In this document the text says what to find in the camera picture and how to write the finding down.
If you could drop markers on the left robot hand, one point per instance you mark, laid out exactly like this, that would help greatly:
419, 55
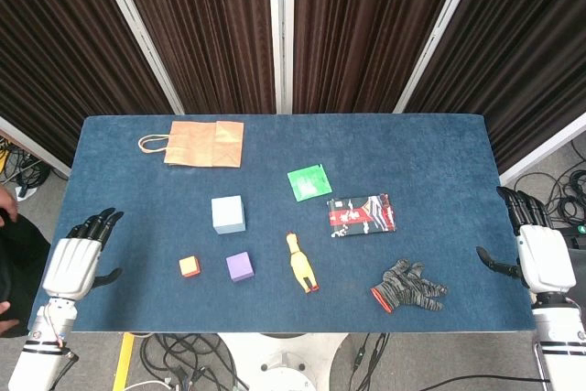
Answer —
73, 263

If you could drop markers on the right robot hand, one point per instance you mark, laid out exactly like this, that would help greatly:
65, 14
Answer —
545, 258

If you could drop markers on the small orange cube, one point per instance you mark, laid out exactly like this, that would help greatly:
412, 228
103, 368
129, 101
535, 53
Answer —
188, 266

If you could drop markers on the purple cube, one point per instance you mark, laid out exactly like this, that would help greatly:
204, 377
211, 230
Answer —
239, 266

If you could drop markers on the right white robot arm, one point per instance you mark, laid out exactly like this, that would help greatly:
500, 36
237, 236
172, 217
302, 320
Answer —
558, 345

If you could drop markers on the black box with green light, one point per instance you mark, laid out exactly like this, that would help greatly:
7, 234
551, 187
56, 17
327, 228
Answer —
574, 237

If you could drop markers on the person in black clothes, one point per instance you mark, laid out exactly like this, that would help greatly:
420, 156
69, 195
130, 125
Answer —
23, 263

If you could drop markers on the yellow floor tape strip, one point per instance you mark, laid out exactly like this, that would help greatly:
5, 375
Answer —
123, 363

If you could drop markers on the grey striped work glove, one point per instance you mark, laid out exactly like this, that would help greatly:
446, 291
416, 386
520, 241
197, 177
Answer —
407, 290

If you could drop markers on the large light blue cube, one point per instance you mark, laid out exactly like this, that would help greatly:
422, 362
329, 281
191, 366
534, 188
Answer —
227, 213

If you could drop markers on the brown paper bag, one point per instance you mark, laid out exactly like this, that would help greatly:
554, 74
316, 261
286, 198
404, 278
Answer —
197, 144

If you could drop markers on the dark patterned packet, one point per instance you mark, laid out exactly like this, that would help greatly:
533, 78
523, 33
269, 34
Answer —
361, 217

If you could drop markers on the brown pleated curtain panel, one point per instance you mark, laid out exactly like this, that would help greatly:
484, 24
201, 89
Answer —
55, 43
366, 34
201, 34
517, 52

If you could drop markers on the yellow rubber chicken toy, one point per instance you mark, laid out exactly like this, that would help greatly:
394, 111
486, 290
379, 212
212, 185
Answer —
300, 263

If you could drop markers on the green foil sachet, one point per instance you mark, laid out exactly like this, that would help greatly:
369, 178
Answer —
309, 182

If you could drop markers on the white partition frame rail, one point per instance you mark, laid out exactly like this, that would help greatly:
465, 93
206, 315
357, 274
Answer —
545, 151
32, 146

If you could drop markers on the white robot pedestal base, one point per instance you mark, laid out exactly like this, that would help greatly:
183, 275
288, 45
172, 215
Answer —
284, 370

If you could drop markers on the white partition frame post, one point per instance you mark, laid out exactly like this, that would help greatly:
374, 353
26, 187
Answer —
141, 36
280, 34
438, 34

